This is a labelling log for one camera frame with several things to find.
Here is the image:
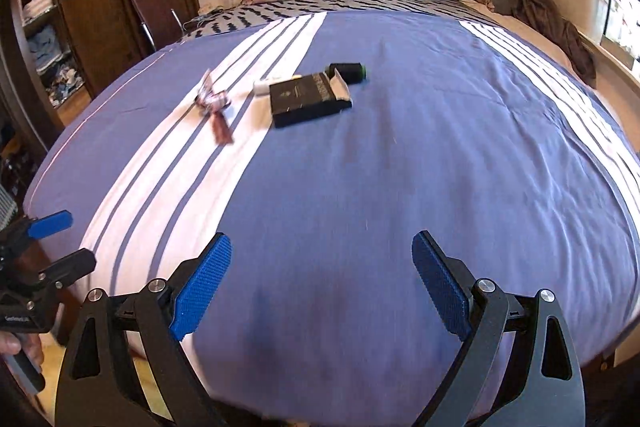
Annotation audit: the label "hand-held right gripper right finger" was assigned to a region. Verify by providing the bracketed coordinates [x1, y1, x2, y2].
[411, 230, 586, 427]

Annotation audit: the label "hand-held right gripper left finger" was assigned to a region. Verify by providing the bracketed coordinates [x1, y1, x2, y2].
[54, 232, 233, 427]

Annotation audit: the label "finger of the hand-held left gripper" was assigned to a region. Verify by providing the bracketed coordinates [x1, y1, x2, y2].
[30, 248, 97, 293]
[0, 210, 75, 254]

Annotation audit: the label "brown wrapper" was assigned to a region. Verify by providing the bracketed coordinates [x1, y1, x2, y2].
[211, 109, 236, 146]

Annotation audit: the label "black cardboard box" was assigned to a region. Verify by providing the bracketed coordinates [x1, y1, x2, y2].
[268, 72, 353, 129]

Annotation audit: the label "black cylinder with green end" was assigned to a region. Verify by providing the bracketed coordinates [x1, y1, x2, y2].
[325, 62, 370, 84]

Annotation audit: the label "person's left hand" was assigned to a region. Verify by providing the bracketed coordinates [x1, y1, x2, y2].
[0, 330, 45, 372]

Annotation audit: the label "grey striped cloth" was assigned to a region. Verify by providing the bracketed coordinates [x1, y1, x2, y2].
[0, 183, 19, 233]

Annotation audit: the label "blue white striped blanket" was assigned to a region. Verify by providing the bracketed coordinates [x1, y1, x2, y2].
[22, 9, 640, 423]

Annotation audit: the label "open wooden shelf unit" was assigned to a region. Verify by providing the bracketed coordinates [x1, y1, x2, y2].
[9, 0, 93, 128]

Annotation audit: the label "stacks of folded clothes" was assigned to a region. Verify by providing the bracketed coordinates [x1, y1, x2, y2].
[16, 0, 86, 105]

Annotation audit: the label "zebra pattern bed sheet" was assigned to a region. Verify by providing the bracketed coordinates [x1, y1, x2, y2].
[182, 0, 506, 40]

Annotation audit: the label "white storage box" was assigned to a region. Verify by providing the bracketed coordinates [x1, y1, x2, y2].
[552, 0, 613, 45]

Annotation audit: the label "white charging cable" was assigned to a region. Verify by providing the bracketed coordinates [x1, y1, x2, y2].
[185, 4, 227, 28]

